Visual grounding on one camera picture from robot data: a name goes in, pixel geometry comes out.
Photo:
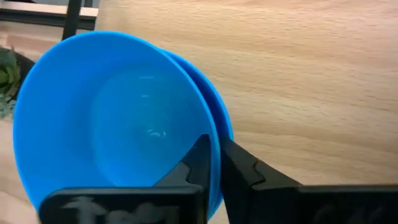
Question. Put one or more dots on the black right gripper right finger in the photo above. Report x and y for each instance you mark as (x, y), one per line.
(245, 186)

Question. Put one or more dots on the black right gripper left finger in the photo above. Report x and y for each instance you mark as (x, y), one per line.
(196, 168)

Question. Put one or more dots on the blue plastic bowl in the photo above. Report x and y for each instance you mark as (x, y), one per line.
(214, 102)
(93, 124)

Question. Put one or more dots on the green succulent in dark pot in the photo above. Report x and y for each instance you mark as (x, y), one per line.
(9, 77)

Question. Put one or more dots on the wooden shelf black metal frame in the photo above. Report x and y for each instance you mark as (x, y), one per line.
(72, 18)

